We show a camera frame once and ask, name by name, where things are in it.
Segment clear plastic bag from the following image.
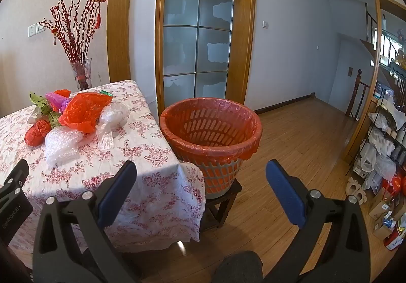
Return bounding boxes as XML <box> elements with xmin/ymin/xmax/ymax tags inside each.
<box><xmin>97</xmin><ymin>102</ymin><xmax>130</xmax><ymax>149</ymax></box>

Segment red berry branches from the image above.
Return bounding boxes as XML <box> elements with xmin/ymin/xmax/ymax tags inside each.
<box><xmin>41</xmin><ymin>0</ymin><xmax>104</xmax><ymax>64</ymax></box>

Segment upper staircase with railing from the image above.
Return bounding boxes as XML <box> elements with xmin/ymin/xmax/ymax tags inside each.
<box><xmin>360</xmin><ymin>4</ymin><xmax>381</xmax><ymax>55</ymax></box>

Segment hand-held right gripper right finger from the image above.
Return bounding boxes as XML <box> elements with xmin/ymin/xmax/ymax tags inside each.
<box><xmin>265</xmin><ymin>159</ymin><xmax>371</xmax><ymax>283</ymax></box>

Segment glass vase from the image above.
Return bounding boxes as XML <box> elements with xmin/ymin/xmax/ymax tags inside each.
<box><xmin>70</xmin><ymin>58</ymin><xmax>92</xmax><ymax>90</ymax></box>

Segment floral tablecloth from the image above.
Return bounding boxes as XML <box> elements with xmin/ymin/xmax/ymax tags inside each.
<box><xmin>0</xmin><ymin>80</ymin><xmax>205</xmax><ymax>253</ymax></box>

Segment wooden door trim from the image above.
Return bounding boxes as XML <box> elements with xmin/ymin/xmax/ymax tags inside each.
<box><xmin>106</xmin><ymin>0</ymin><xmax>137</xmax><ymax>84</ymax></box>

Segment yellow-green wrapping film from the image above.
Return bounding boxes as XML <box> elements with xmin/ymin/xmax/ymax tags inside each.
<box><xmin>29</xmin><ymin>92</ymin><xmax>62</xmax><ymax>128</ymax></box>

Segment pile of white plastic bags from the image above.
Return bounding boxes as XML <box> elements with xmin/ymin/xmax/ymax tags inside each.
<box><xmin>362</xmin><ymin>112</ymin><xmax>406</xmax><ymax>190</ymax></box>

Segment pink plastic bag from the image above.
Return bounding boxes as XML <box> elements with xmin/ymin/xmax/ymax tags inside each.
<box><xmin>45</xmin><ymin>92</ymin><xmax>72</xmax><ymax>112</ymax></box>

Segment bubble wrap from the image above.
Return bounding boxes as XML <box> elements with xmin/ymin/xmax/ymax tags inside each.
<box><xmin>45</xmin><ymin>127</ymin><xmax>83</xmax><ymax>167</ymax></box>

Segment small crumpled red plastic bag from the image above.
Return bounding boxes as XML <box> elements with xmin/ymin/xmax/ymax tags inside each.
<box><xmin>25</xmin><ymin>118</ymin><xmax>52</xmax><ymax>146</ymax></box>

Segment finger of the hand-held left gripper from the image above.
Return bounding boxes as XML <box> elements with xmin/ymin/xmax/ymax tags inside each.
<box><xmin>0</xmin><ymin>159</ymin><xmax>30</xmax><ymax>204</ymax></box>

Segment wooden stair railing post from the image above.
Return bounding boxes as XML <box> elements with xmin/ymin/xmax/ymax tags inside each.
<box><xmin>346</xmin><ymin>70</ymin><xmax>370</xmax><ymax>118</ymax></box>

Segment frosted glass door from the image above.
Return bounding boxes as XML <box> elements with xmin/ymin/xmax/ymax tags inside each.
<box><xmin>155</xmin><ymin>0</ymin><xmax>257</xmax><ymax>115</ymax></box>

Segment dark wooden stool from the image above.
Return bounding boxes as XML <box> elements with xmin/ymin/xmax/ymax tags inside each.
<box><xmin>200</xmin><ymin>180</ymin><xmax>243</xmax><ymax>233</ymax></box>

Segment red gift bag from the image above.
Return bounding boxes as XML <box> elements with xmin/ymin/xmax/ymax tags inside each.
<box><xmin>382</xmin><ymin>175</ymin><xmax>406</xmax><ymax>201</ymax></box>

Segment wooden cutout piece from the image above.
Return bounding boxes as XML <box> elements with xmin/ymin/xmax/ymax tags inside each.
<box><xmin>345</xmin><ymin>178</ymin><xmax>368</xmax><ymax>204</ymax></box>

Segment brown cardboard box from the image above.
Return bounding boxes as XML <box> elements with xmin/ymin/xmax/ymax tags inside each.
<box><xmin>368</xmin><ymin>188</ymin><xmax>397</xmax><ymax>221</ymax></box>

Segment black metal shelf rack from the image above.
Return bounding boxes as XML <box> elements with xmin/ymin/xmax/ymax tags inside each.
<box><xmin>353</xmin><ymin>80</ymin><xmax>406</xmax><ymax>182</ymax></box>

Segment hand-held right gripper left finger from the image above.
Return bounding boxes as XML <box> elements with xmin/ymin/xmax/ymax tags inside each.
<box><xmin>32</xmin><ymin>160</ymin><xmax>140</xmax><ymax>283</ymax></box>

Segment person's leg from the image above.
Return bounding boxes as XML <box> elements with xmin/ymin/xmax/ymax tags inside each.
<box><xmin>216</xmin><ymin>250</ymin><xmax>264</xmax><ymax>283</ymax></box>

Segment large red plastic bag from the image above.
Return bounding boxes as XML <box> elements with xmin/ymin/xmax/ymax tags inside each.
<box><xmin>59</xmin><ymin>92</ymin><xmax>113</xmax><ymax>134</ymax></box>

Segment white plastic waste basket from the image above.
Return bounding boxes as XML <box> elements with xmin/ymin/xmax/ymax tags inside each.
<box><xmin>159</xmin><ymin>97</ymin><xmax>263</xmax><ymax>199</ymax></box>

